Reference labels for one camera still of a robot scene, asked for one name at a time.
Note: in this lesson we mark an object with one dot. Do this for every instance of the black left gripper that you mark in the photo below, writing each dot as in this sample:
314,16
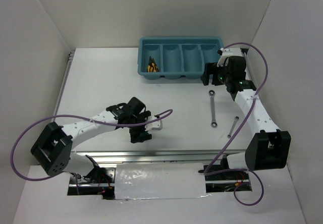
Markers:
135,135

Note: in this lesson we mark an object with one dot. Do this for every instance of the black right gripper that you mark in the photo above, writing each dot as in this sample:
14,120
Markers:
208,70

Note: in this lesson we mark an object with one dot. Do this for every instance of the yellow black long-nose pliers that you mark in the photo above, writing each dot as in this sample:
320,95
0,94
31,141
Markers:
152,66

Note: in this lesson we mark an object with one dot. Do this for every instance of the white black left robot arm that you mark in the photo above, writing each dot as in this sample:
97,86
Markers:
54,148

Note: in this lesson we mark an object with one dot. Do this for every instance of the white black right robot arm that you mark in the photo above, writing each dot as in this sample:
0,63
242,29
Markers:
269,146

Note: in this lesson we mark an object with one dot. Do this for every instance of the teal four-compartment tray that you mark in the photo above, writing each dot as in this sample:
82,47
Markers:
177,57

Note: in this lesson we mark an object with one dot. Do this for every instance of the large silver ratchet wrench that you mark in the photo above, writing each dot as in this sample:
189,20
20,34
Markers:
212,108

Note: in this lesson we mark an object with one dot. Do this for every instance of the silver foil cover sheet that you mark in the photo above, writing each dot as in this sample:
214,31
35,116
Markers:
159,181

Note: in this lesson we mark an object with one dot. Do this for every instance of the small silver wrench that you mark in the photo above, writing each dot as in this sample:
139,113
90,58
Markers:
236,119

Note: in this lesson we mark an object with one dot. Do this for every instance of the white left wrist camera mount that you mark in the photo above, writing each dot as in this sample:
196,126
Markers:
154,124

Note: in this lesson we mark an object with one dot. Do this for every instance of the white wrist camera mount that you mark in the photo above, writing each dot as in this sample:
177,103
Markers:
224,53
154,124

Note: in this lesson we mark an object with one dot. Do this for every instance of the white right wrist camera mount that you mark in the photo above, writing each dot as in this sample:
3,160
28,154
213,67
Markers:
224,53

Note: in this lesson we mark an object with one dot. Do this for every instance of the aluminium table frame rail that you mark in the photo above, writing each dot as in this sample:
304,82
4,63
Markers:
100,77

